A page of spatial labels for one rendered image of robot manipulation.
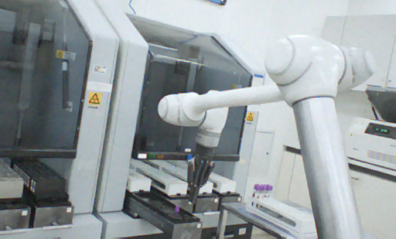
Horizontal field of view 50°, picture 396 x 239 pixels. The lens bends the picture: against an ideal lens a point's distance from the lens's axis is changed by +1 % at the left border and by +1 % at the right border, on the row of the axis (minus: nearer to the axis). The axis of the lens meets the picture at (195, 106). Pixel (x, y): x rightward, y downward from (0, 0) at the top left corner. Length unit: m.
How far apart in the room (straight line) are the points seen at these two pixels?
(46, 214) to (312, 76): 1.01
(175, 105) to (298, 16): 2.84
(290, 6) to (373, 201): 1.83
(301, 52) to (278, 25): 2.90
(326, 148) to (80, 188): 1.00
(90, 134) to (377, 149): 2.58
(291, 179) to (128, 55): 2.77
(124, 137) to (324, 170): 0.94
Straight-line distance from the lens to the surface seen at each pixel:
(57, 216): 1.59
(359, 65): 1.17
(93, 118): 1.64
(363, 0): 4.73
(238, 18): 3.57
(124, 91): 1.69
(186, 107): 1.43
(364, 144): 3.74
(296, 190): 4.11
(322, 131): 1.02
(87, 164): 1.67
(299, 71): 1.02
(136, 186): 1.83
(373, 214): 3.73
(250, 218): 1.73
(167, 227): 1.57
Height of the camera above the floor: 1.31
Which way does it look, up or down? 3 degrees down
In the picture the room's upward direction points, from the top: 10 degrees clockwise
